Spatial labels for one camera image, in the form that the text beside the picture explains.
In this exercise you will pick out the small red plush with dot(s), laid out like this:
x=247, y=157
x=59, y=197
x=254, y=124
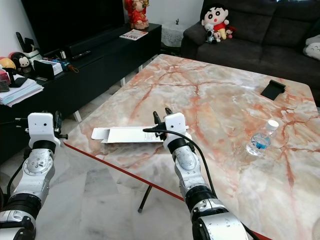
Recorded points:
x=230, y=32

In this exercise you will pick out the white lace side table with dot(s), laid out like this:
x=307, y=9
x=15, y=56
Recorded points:
x=172, y=34

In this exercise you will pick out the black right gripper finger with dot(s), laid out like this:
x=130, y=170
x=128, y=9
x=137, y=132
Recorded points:
x=168, y=112
x=156, y=118

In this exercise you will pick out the red gold figurine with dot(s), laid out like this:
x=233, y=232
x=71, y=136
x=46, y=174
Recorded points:
x=136, y=14

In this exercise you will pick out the black white box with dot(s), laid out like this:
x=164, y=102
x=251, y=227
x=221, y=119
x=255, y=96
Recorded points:
x=47, y=69

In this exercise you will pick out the small panda plush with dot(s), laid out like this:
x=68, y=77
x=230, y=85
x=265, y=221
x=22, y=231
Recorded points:
x=211, y=35

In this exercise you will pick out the pink box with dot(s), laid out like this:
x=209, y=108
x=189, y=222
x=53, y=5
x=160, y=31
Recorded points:
x=5, y=77

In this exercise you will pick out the black tv console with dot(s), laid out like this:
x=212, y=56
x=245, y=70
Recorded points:
x=105, y=65

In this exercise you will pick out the black mouse plush toy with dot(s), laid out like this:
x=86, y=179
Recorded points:
x=24, y=62

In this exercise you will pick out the black television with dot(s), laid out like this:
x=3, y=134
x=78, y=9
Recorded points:
x=70, y=20

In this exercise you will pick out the red white booklet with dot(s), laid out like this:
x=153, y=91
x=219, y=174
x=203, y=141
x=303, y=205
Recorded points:
x=134, y=34

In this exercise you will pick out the grey white round plush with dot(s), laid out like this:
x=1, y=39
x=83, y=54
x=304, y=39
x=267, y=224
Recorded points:
x=312, y=47

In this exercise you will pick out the black remote control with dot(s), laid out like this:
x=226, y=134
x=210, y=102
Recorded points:
x=82, y=55

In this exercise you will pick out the black phone stand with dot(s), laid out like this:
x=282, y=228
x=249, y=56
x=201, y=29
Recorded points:
x=273, y=90

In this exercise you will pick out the cartoon boy plush doll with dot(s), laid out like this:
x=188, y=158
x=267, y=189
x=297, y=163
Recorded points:
x=216, y=19

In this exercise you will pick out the black soundbar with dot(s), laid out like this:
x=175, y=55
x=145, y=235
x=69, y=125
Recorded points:
x=84, y=46

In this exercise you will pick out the clear plastic water bottle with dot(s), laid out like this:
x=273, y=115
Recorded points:
x=261, y=140

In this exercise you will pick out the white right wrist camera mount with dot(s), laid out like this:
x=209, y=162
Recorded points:
x=176, y=124

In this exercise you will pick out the marble pattern folding table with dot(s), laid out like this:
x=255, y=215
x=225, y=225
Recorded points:
x=210, y=92

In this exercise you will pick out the stack of white papers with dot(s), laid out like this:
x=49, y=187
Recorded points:
x=20, y=92

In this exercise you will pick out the dark grey sofa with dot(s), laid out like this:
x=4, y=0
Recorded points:
x=260, y=35

